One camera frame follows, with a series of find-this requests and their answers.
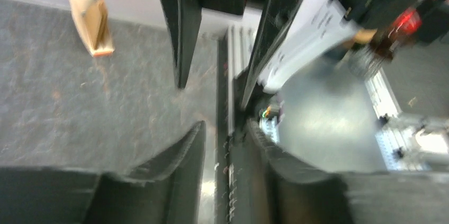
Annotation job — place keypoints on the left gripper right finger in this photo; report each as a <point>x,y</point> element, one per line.
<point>284,189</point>

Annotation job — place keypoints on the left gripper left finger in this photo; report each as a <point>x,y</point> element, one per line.
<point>164,189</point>

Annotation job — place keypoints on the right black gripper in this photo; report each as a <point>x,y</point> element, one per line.
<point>183,20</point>

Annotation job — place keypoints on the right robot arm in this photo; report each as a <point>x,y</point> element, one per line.
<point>290,34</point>

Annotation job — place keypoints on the coffee filter box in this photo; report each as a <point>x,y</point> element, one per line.
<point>91,21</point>

